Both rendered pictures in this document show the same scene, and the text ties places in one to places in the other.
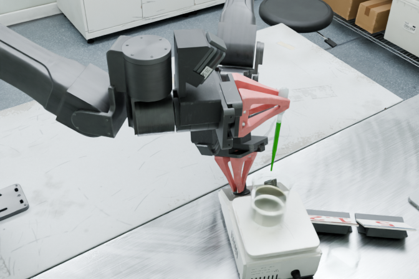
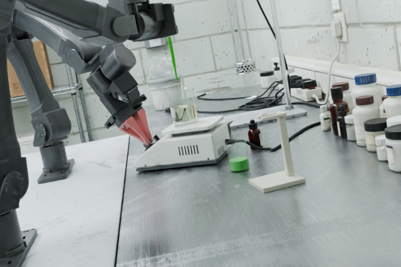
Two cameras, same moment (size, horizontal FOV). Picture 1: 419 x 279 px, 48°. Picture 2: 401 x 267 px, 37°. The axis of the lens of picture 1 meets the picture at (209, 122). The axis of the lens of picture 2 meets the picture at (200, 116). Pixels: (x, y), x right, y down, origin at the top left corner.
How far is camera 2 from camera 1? 1.15 m
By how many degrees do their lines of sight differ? 62
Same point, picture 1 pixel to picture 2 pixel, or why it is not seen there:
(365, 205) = not seen: hidden behind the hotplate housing
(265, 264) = (217, 132)
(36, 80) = (85, 6)
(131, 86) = not seen: outside the picture
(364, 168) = not seen: hidden behind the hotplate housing
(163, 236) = (145, 185)
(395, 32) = not seen: outside the picture
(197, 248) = (170, 176)
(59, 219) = (71, 220)
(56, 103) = (102, 18)
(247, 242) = (200, 126)
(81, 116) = (119, 21)
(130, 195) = (86, 198)
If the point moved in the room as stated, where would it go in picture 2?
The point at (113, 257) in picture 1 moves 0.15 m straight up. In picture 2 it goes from (141, 198) to (126, 122)
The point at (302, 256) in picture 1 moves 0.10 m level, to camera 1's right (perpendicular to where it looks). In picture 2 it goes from (222, 126) to (240, 117)
